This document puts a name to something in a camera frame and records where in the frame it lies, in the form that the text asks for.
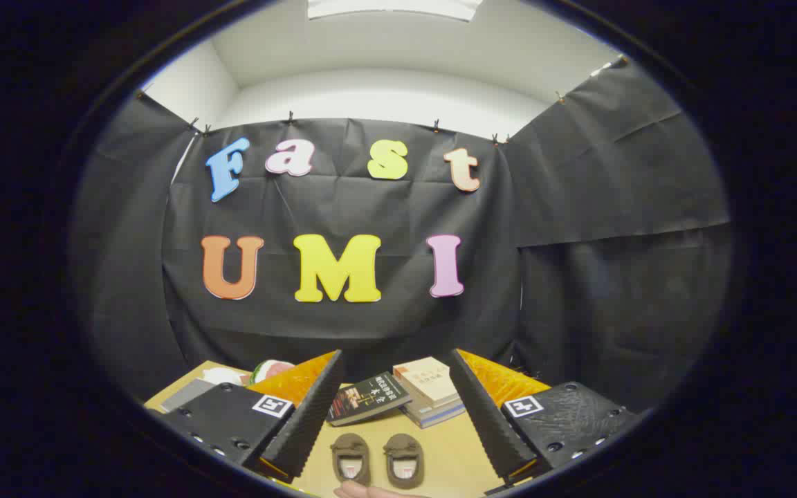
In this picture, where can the ceiling light panel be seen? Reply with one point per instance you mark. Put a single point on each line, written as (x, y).
(391, 7)

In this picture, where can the beige cover book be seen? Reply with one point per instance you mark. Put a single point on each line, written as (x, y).
(426, 380)

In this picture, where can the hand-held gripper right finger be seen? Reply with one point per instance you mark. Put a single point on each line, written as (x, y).
(488, 422)

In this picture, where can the black cover book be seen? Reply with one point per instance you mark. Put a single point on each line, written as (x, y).
(367, 400)

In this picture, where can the blue cover book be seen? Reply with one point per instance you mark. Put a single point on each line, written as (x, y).
(443, 417)

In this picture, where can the white plush toy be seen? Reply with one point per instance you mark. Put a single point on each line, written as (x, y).
(222, 376)

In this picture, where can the brown suede shoe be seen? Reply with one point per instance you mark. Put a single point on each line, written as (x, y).
(404, 446)
(350, 446)

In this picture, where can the tan spine book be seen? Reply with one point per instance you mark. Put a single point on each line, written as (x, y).
(440, 408)

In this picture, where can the watermelon slice plush toy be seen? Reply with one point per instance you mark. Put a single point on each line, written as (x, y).
(270, 370)

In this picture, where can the beige fabric storage box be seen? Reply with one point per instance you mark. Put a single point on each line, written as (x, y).
(187, 395)

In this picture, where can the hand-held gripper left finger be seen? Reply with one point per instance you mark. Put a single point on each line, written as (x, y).
(305, 422)

